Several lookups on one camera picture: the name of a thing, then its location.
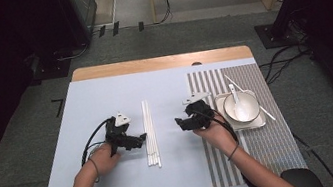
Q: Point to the bundle of white chopsticks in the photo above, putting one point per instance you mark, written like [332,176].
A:
[148,133]

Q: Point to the black tape strip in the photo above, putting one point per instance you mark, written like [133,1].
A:
[102,31]
[141,26]
[115,28]

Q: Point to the dark right wristband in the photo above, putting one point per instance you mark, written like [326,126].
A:
[234,152]

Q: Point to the white ceramic bowl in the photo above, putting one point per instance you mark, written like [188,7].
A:
[250,102]

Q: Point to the black tape corner mark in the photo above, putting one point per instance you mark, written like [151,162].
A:
[61,105]

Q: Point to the person's left hand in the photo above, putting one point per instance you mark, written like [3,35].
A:
[104,160]

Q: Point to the dark left wristband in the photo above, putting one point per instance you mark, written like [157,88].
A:
[95,169]

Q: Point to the dark wristband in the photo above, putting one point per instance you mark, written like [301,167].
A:
[234,152]
[95,169]

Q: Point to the dark equipment cabinet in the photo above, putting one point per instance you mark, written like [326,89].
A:
[83,8]

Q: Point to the white square plate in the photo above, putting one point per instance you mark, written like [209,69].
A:
[257,123]

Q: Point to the black chair armrest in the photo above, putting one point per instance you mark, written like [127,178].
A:
[306,179]

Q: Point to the striped woven placemat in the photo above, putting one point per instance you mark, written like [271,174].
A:
[265,152]

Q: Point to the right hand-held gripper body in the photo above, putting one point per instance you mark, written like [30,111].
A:
[204,114]

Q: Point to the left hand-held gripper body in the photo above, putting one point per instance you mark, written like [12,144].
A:
[116,133]

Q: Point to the light blue table mat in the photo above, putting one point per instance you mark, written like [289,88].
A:
[103,93]

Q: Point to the black stand base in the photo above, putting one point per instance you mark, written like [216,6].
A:
[49,70]
[275,37]

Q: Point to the person's right hand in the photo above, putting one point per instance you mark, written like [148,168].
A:
[218,137]

